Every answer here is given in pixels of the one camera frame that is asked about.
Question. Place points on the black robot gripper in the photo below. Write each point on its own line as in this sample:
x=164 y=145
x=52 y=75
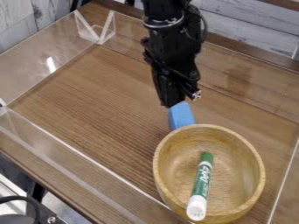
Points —
x=171 y=47

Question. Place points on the blue foam block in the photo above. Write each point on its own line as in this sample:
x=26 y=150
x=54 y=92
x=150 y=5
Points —
x=180 y=115

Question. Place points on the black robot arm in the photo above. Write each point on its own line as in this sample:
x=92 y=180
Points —
x=166 y=9

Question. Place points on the brown wooden bowl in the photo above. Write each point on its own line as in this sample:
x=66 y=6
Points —
x=237 y=174

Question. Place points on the green Expo marker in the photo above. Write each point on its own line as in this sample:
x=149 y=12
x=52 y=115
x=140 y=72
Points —
x=196 y=207

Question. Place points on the clear acrylic tray wall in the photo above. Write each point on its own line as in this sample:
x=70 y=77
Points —
x=81 y=121

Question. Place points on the black metal bracket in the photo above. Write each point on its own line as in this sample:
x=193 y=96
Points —
x=48 y=217

